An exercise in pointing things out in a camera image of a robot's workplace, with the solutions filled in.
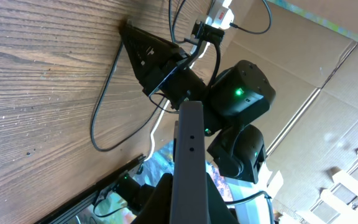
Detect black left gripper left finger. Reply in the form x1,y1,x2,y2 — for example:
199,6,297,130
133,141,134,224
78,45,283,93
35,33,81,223
132,173,173,224

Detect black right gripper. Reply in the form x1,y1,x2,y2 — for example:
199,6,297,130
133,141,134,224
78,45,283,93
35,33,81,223
119,22,206,110

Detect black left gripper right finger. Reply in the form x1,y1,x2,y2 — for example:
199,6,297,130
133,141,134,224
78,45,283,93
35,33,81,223
206,174,239,224

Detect blue Galaxy smartphone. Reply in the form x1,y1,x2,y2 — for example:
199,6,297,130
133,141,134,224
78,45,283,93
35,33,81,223
170,101,209,224

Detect black USB charging cable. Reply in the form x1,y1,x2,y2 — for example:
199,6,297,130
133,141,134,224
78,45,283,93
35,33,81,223
89,0,273,153

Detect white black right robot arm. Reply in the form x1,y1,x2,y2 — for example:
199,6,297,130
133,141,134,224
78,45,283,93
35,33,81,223
119,24,276,184

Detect white power strip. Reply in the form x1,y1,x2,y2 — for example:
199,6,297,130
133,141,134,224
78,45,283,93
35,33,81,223
206,0,234,30

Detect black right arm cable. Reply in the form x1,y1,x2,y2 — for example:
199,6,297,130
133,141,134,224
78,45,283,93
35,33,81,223
149,30,275,224

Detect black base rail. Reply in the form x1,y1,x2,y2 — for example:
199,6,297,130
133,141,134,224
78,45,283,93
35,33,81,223
36,154,145,224

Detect cardboard wall panels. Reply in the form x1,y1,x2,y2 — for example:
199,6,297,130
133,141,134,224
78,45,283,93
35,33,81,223
221,0,358,223

